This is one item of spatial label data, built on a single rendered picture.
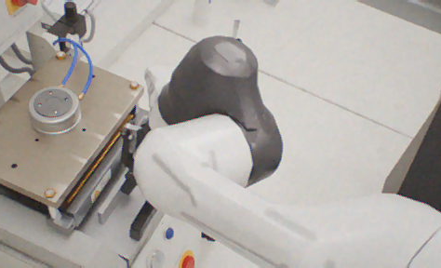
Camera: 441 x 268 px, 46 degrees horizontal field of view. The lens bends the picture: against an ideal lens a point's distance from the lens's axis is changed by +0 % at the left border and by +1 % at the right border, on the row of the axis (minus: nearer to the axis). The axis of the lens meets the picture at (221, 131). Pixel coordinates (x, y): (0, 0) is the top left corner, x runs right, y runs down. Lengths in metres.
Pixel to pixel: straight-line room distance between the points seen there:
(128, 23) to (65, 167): 0.79
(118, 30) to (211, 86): 0.96
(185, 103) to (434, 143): 0.65
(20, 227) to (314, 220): 0.57
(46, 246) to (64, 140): 0.17
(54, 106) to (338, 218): 0.53
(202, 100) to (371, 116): 0.94
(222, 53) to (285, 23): 1.11
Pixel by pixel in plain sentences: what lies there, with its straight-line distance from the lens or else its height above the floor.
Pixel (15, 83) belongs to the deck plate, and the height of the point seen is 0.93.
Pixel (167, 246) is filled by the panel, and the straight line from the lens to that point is 1.01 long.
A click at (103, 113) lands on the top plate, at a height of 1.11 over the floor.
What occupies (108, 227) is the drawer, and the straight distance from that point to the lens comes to 0.92.
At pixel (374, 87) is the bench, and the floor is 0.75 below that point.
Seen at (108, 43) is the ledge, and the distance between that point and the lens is 1.48.
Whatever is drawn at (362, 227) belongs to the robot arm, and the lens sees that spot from 0.46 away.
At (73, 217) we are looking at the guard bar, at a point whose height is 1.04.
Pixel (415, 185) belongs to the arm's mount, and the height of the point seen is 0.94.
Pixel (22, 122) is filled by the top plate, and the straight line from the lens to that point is 0.89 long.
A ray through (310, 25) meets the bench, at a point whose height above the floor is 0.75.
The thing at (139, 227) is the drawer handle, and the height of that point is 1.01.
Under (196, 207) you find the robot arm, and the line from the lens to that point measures 0.52.
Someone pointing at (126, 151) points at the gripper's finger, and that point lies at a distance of 0.82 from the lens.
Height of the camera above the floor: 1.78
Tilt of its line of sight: 51 degrees down
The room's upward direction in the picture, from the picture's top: 11 degrees clockwise
